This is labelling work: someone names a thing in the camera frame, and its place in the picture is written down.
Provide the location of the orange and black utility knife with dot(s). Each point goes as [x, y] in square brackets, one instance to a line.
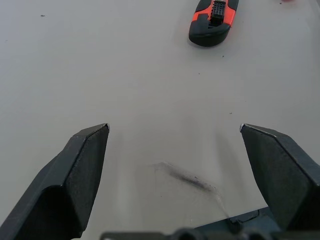
[210, 27]

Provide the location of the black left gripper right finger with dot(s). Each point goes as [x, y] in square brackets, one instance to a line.
[285, 175]

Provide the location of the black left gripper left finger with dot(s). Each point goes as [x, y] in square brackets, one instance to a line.
[52, 195]

